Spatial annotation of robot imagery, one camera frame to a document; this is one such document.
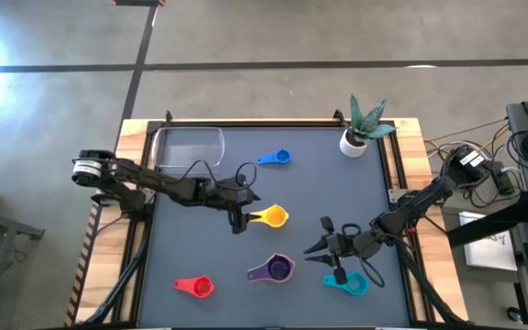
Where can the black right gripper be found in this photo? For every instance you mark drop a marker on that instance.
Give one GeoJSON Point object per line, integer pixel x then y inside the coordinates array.
{"type": "Point", "coordinates": [342, 245]}

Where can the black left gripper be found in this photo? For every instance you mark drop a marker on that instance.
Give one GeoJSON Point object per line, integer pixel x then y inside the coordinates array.
{"type": "Point", "coordinates": [229, 194]}

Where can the yellow plastic measuring cup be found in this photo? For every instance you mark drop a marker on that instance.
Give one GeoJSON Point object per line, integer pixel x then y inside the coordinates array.
{"type": "Point", "coordinates": [275, 216]}

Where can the orange plastic measuring cup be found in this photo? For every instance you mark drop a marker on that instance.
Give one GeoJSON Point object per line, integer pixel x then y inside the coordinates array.
{"type": "Point", "coordinates": [293, 265]}

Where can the purple plastic measuring cup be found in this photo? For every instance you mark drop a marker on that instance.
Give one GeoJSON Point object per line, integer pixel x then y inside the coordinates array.
{"type": "Point", "coordinates": [278, 268]}

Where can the teal plastic measuring cup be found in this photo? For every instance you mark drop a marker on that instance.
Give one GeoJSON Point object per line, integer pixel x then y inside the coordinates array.
{"type": "Point", "coordinates": [358, 285]}

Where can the blue plastic measuring cup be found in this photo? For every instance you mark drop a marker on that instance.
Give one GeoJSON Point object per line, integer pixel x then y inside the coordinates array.
{"type": "Point", "coordinates": [282, 157]}

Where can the red plastic measuring cup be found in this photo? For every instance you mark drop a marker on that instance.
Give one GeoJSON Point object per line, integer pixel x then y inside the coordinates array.
{"type": "Point", "coordinates": [202, 287]}

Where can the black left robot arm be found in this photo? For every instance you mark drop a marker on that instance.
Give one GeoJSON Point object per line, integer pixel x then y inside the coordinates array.
{"type": "Point", "coordinates": [154, 176]}

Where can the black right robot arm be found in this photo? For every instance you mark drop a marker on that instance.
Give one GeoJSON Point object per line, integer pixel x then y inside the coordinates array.
{"type": "Point", "coordinates": [410, 206]}

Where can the clear plastic container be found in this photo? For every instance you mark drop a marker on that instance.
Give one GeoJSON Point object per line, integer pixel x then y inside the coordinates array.
{"type": "Point", "coordinates": [186, 146]}

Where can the potted plant in white pot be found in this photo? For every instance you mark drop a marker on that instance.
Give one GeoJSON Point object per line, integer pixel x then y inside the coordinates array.
{"type": "Point", "coordinates": [353, 146]}

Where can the white paper sheet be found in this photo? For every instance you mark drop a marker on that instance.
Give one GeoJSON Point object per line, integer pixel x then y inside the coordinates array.
{"type": "Point", "coordinates": [488, 252]}

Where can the black support beam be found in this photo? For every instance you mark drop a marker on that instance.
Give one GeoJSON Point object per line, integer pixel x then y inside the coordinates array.
{"type": "Point", "coordinates": [488, 224]}

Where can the black power strip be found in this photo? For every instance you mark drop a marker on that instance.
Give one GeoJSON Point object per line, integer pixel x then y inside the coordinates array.
{"type": "Point", "coordinates": [504, 183]}

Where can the black caster wheel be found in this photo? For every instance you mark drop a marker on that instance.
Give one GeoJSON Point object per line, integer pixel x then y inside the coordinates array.
{"type": "Point", "coordinates": [514, 315]}

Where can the black metal table frame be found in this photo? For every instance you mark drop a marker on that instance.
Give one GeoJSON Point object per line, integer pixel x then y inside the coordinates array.
{"type": "Point", "coordinates": [268, 123]}

